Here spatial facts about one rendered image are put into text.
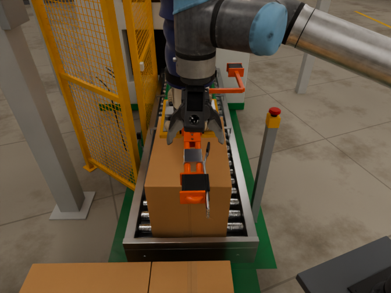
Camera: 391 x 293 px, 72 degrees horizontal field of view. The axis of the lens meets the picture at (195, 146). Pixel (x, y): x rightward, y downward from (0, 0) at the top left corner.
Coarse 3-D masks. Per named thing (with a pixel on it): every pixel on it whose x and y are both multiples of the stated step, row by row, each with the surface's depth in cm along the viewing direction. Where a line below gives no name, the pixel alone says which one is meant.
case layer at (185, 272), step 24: (48, 264) 135; (72, 264) 135; (96, 264) 135; (120, 264) 135; (144, 264) 135; (168, 264) 135; (192, 264) 135; (216, 264) 135; (24, 288) 126; (48, 288) 126; (72, 288) 126; (96, 288) 126; (120, 288) 126; (144, 288) 126; (168, 288) 126; (192, 288) 126; (216, 288) 126
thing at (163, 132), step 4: (164, 100) 148; (164, 104) 144; (168, 104) 143; (172, 104) 138; (164, 108) 141; (164, 112) 138; (164, 116) 134; (164, 120) 131; (168, 120) 128; (164, 124) 128; (160, 128) 127; (164, 128) 125; (160, 132) 124; (164, 132) 124; (160, 136) 122; (164, 136) 122; (176, 136) 123; (180, 136) 123
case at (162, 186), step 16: (160, 144) 147; (176, 144) 147; (224, 144) 147; (160, 160) 136; (176, 160) 136; (208, 160) 136; (224, 160) 136; (160, 176) 127; (176, 176) 127; (224, 176) 127; (160, 192) 124; (176, 192) 124; (224, 192) 124; (160, 208) 131; (176, 208) 131; (192, 208) 131; (224, 208) 131; (160, 224) 139; (176, 224) 139; (192, 224) 139; (208, 224) 139; (224, 224) 139
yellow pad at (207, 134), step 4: (212, 100) 147; (212, 104) 143; (216, 104) 144; (216, 108) 141; (204, 132) 124; (208, 132) 124; (212, 132) 124; (204, 136) 123; (208, 136) 123; (212, 136) 123
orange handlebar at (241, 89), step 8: (240, 80) 139; (216, 88) 132; (224, 88) 132; (232, 88) 132; (240, 88) 132; (184, 136) 100; (192, 136) 100; (200, 136) 100; (184, 144) 97; (192, 144) 100; (200, 144) 98; (184, 168) 87; (200, 168) 87; (192, 200) 77; (200, 200) 77
